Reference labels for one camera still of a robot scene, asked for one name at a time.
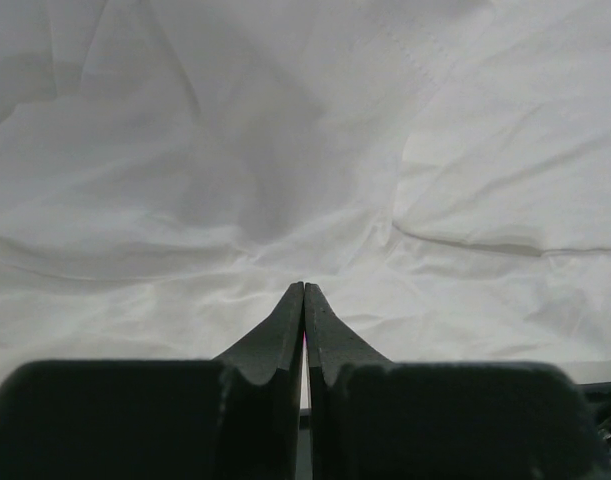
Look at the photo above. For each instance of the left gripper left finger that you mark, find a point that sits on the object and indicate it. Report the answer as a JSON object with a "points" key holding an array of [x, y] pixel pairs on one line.
{"points": [[259, 411]]}

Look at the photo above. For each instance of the white t shirt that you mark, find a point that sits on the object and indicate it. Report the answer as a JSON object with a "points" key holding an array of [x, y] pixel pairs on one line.
{"points": [[442, 169]]}

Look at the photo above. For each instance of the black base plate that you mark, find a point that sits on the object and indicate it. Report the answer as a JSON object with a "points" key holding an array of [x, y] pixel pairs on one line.
{"points": [[598, 396]]}

